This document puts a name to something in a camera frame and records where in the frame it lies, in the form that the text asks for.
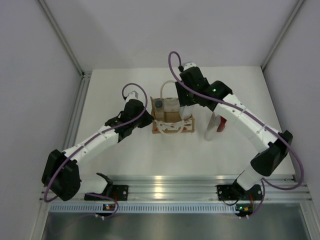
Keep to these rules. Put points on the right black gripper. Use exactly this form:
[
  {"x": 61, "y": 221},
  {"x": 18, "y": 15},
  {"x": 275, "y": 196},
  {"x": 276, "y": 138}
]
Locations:
[{"x": 183, "y": 101}]

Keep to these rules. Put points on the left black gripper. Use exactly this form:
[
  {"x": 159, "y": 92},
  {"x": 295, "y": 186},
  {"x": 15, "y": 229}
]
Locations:
[{"x": 148, "y": 119}]

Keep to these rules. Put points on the clear bottle grey cap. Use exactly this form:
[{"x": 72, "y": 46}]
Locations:
[{"x": 159, "y": 112}]

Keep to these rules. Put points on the burlap watermelon print bag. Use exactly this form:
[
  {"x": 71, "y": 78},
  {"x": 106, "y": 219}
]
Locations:
[{"x": 172, "y": 124}]

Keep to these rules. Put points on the clear plastic pouch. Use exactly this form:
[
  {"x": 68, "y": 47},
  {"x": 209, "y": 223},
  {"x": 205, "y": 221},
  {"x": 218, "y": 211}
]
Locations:
[{"x": 212, "y": 127}]

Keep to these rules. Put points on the red bottle red cap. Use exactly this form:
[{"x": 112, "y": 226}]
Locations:
[{"x": 221, "y": 125}]

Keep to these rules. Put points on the white bottle grey cap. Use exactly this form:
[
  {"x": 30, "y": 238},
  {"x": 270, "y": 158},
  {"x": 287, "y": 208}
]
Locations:
[{"x": 185, "y": 112}]

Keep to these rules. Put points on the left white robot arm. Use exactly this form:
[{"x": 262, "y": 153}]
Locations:
[{"x": 61, "y": 174}]

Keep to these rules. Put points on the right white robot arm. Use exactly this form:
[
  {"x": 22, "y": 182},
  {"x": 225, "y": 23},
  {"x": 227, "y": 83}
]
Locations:
[{"x": 272, "y": 145}]

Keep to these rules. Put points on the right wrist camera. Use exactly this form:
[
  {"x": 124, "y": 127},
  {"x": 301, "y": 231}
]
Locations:
[{"x": 189, "y": 65}]

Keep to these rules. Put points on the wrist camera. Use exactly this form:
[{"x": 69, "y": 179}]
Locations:
[
  {"x": 189, "y": 65},
  {"x": 133, "y": 95}
]

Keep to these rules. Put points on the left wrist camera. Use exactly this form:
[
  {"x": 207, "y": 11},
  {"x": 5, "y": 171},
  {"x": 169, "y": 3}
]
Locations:
[{"x": 133, "y": 95}]

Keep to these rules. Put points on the left aluminium frame post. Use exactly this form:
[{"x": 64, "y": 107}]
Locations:
[{"x": 83, "y": 82}]

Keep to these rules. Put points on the aluminium frame post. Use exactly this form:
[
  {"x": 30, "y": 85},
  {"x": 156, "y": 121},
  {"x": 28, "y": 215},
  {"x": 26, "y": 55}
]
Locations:
[
  {"x": 289, "y": 21},
  {"x": 83, "y": 82}
]

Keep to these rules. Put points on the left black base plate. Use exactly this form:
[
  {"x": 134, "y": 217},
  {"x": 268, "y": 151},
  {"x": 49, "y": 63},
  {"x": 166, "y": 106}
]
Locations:
[{"x": 116, "y": 192}]

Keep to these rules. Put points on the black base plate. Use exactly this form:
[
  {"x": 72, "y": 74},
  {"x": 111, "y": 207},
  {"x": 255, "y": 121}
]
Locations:
[
  {"x": 233, "y": 192},
  {"x": 116, "y": 192}
]

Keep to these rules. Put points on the aluminium mounting rail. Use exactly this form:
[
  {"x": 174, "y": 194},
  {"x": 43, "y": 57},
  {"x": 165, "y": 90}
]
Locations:
[{"x": 196, "y": 188}]

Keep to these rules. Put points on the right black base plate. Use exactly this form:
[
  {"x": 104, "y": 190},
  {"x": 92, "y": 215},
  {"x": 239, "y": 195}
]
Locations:
[{"x": 233, "y": 192}]

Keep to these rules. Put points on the right aluminium frame post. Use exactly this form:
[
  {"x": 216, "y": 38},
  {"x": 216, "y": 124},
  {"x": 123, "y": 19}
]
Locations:
[{"x": 289, "y": 21}]

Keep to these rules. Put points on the perforated cable duct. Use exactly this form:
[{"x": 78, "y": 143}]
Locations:
[{"x": 109, "y": 208}]

